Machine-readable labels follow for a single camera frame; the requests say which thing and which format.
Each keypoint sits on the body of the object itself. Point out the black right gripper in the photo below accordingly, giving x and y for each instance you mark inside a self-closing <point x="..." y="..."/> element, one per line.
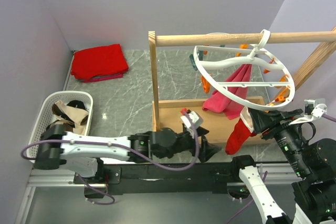
<point x="275" y="118"/>

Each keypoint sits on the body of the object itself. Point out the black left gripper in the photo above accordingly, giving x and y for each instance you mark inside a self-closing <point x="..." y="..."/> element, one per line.
<point x="207" y="149"/>

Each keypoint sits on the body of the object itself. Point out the red sock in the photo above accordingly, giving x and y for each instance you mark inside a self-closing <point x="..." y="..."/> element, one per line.
<point x="243" y="130"/>

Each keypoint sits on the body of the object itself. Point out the black striped sock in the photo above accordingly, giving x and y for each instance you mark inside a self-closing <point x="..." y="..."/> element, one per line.
<point x="76" y="104"/>

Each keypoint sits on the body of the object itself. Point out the cream brown striped sock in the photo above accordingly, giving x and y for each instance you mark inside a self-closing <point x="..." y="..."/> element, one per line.
<point x="75" y="120"/>

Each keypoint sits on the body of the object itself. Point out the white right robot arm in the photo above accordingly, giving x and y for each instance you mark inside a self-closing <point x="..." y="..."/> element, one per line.
<point x="313" y="163"/>

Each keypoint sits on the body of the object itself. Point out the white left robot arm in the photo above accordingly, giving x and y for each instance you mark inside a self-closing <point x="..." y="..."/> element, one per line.
<point x="59" y="147"/>

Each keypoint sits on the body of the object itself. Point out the white round clip hanger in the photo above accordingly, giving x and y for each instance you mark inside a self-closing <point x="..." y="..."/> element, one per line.
<point x="232" y="93"/>

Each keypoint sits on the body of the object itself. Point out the orange clip right rim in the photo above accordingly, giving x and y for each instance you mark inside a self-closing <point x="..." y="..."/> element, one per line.
<point x="281" y="97"/>

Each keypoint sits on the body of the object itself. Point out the orange clip back right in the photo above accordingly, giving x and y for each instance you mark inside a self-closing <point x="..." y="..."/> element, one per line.
<point x="282" y="79"/>

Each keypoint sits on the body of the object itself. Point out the wooden clothes rack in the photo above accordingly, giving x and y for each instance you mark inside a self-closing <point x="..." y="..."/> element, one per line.
<point x="175" y="86"/>

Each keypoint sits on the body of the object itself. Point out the orange clip front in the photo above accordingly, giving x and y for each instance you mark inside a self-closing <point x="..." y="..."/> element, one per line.
<point x="205" y="84"/>

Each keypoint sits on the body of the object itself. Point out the orange clip holding pink cloth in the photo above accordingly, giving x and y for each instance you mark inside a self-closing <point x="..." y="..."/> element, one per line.
<point x="242" y="46"/>

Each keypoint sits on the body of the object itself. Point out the teal clip front left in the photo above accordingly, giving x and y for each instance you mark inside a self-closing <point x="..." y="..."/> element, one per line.
<point x="193" y="62"/>

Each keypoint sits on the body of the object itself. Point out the folded red cloth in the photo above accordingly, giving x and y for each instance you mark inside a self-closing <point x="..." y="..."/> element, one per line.
<point x="103" y="62"/>

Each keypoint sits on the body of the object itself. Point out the white perforated plastic basket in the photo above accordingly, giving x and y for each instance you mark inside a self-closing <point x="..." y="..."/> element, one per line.
<point x="46" y="117"/>

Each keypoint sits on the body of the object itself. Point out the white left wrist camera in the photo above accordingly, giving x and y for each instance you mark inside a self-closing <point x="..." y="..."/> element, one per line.
<point x="191" y="119"/>

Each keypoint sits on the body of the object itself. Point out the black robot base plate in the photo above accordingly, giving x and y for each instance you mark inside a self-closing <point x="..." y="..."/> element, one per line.
<point x="148" y="178"/>

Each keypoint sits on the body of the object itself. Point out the aluminium frame rail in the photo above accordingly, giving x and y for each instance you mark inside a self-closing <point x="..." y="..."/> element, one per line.
<point x="41" y="187"/>

